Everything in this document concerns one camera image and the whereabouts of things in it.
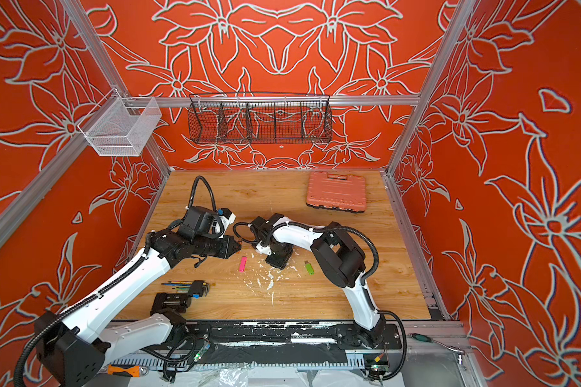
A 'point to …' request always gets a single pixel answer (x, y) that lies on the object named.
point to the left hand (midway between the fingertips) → (240, 244)
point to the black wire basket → (260, 117)
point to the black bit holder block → (177, 301)
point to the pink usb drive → (242, 266)
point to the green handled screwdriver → (430, 340)
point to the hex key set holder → (194, 288)
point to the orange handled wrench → (127, 371)
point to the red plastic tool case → (336, 192)
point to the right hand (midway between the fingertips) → (281, 260)
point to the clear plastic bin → (120, 126)
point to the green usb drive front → (309, 268)
